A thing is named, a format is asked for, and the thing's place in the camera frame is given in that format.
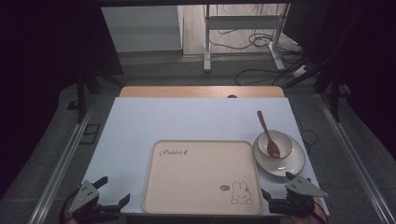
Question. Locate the person's right hand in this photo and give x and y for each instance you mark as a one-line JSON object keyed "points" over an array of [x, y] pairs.
{"points": [[318, 214]]}

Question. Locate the white power strip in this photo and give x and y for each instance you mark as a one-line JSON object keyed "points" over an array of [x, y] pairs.
{"points": [[300, 71]]}

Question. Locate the wooden table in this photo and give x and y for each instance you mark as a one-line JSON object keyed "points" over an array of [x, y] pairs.
{"points": [[186, 91]]}

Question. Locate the dark floor socket plate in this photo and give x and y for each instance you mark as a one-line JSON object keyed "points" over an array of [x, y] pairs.
{"points": [[90, 133]]}

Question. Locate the beige tray with rabbit print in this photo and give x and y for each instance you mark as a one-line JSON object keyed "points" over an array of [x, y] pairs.
{"points": [[199, 177]]}

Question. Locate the brown wooden spoon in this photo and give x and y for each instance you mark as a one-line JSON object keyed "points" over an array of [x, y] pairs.
{"points": [[274, 151]]}

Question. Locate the white bowl with dark rim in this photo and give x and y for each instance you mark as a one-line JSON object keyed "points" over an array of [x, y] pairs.
{"points": [[284, 142]]}

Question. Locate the black metal stand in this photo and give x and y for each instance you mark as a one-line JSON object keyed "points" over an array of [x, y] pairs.
{"points": [[334, 93], [81, 93]]}

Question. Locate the aluminium floor rail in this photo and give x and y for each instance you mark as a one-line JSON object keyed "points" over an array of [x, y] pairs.
{"points": [[62, 165], [351, 155]]}

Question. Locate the white cabinet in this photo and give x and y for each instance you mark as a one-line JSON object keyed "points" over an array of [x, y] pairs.
{"points": [[141, 28]]}

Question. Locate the white metal desk frame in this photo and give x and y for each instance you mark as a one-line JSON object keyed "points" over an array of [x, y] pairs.
{"points": [[243, 22]]}

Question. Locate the person's left hand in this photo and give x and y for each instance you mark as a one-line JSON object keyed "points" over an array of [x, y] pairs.
{"points": [[72, 221]]}

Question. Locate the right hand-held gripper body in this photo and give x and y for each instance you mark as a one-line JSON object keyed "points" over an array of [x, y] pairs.
{"points": [[299, 196]]}

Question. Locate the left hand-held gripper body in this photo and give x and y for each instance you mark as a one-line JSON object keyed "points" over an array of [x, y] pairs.
{"points": [[83, 196]]}

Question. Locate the white plate with dark rim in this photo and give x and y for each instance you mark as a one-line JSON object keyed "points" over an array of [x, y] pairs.
{"points": [[284, 168]]}

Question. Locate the white board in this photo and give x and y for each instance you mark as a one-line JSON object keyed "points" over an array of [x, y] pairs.
{"points": [[193, 121]]}

